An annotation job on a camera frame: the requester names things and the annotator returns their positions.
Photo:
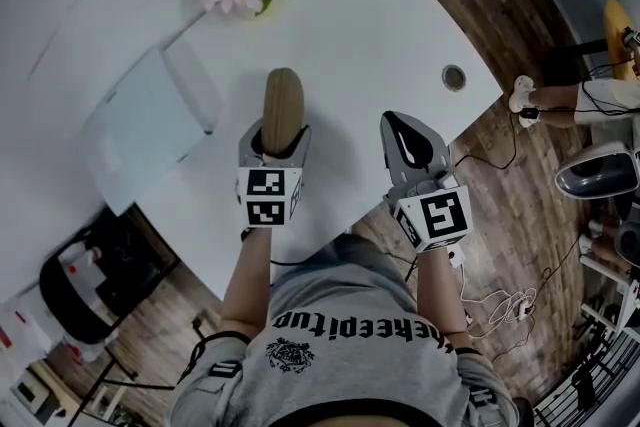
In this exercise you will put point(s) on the gray gripper-shaped device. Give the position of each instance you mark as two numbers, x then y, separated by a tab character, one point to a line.
595	175

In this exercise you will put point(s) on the person's gray shirt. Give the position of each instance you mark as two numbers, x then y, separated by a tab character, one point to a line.
350	315

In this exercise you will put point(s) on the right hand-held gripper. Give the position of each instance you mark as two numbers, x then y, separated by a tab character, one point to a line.
440	215

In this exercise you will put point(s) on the white power adapter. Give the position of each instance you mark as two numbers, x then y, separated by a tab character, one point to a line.
456	256

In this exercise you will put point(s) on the person's left forearm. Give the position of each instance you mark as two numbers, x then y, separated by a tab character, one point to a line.
245	285

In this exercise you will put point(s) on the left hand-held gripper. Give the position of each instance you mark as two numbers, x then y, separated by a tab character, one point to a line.
265	195

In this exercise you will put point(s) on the round wooden table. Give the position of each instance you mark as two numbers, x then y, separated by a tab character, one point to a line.
614	40

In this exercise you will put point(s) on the white box with red dot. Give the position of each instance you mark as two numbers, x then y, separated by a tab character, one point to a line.
82	270

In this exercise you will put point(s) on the person's right forearm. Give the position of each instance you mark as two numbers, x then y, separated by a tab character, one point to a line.
440	295

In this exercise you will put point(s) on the black chair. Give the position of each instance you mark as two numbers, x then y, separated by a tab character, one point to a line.
120	275

